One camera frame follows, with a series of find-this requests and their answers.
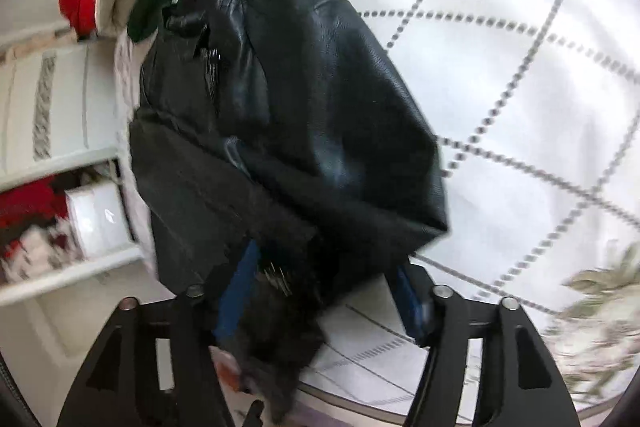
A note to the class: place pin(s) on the black leather jacket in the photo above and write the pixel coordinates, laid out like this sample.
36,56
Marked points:
285,165

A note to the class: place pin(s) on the white wardrobe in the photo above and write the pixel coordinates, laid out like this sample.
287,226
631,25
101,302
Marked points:
58,106

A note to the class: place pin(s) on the white shelf cabinet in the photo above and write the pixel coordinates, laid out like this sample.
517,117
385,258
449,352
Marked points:
98,224

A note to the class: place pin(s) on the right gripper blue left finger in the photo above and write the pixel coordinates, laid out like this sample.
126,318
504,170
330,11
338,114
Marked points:
151,364

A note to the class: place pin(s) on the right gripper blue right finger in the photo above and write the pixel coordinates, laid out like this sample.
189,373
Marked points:
519,385

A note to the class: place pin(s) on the white quilted floral mat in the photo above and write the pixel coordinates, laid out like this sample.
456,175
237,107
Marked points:
535,104

